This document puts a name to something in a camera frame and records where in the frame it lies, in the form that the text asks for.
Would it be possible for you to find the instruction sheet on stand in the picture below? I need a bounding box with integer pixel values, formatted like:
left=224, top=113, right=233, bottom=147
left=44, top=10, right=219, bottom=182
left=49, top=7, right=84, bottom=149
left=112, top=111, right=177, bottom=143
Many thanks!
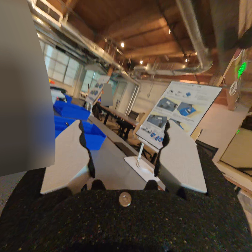
left=219, top=127, right=252, bottom=170

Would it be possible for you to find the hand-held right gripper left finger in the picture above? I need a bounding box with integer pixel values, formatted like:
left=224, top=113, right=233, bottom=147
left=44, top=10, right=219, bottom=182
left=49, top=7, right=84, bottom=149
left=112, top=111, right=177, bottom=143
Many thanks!
left=41, top=120, right=96, bottom=196

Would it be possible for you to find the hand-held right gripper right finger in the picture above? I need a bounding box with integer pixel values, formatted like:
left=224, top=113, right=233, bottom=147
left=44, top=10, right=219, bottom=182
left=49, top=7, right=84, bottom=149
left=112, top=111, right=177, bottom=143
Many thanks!
left=154, top=119, right=208, bottom=196

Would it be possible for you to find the printed paper sheet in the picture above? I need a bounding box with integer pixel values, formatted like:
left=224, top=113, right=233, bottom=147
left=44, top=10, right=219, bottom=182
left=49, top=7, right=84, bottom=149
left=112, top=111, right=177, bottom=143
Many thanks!
left=136, top=81, right=223, bottom=151

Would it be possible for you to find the green exit sign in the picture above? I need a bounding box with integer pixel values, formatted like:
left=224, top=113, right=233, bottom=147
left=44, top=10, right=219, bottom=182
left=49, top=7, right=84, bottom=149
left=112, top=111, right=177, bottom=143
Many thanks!
left=236, top=60, right=248, bottom=78

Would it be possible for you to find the blue plastic bin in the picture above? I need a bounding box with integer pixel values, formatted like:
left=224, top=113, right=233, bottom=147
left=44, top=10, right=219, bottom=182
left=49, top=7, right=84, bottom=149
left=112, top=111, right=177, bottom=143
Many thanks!
left=54, top=115, right=107, bottom=151
left=53, top=95, right=91, bottom=121

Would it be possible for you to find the white vent grille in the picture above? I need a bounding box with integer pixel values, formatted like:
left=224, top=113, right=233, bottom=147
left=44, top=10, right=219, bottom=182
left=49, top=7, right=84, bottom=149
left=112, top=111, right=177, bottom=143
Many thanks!
left=31, top=0, right=64, bottom=28

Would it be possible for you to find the coiled white cable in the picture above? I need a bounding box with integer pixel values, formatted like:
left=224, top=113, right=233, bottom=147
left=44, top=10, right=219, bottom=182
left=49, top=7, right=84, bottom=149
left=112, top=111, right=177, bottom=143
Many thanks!
left=229, top=78, right=239, bottom=97

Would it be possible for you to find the wooden office desk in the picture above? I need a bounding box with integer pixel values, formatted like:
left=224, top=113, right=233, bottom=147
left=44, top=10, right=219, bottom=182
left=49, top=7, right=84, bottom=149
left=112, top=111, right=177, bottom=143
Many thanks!
left=94, top=103, right=139, bottom=140

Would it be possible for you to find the large metal ventilation duct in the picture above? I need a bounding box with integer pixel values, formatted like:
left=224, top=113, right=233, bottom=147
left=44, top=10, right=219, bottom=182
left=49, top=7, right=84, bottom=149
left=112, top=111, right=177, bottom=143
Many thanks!
left=133, top=0, right=215, bottom=77

